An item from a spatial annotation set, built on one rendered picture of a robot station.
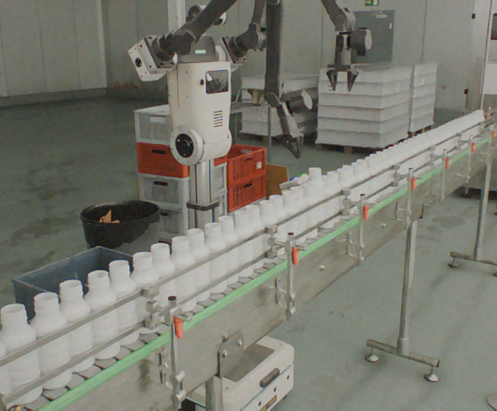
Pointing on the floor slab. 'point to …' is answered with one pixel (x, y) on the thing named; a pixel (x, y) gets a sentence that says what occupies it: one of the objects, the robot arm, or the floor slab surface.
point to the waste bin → (148, 222)
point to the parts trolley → (248, 110)
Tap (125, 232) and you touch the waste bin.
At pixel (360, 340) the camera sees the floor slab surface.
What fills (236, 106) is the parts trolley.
